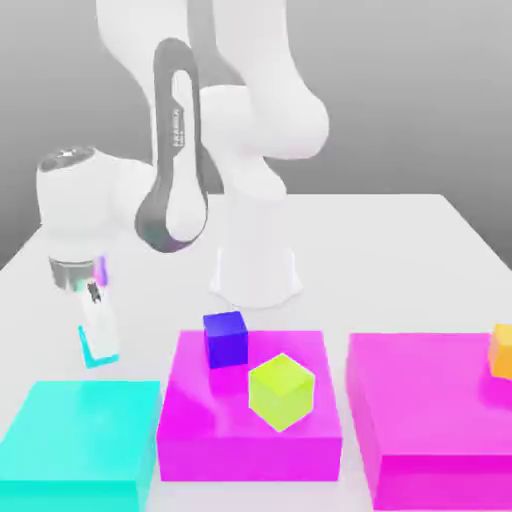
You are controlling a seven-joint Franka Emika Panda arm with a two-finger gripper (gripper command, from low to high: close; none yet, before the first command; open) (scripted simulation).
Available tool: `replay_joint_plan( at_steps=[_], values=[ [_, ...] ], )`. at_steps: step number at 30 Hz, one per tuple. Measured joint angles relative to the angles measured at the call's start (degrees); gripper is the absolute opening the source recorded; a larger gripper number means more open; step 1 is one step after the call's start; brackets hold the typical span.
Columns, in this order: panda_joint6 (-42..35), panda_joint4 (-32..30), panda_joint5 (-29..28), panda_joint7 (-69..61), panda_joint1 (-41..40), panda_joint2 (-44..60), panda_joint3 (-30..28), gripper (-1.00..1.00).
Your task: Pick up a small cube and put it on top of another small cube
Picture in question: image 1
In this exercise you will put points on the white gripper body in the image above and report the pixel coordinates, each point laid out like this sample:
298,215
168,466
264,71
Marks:
99,326

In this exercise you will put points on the small cyan cube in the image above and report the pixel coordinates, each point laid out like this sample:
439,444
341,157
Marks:
91,360

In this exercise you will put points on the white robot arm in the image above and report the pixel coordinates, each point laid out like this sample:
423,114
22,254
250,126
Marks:
256,120

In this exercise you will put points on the small blue cube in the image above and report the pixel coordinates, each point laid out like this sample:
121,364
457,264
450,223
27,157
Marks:
226,340

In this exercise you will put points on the small yellow-green cube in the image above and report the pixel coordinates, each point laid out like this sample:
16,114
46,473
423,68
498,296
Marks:
282,392

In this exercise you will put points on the small orange cube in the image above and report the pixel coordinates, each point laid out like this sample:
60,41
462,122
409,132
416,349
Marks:
502,352

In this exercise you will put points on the large cyan box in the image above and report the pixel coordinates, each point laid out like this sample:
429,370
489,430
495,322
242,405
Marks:
76,444

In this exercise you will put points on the large magenta box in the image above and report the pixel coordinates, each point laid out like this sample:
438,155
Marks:
436,420
248,440

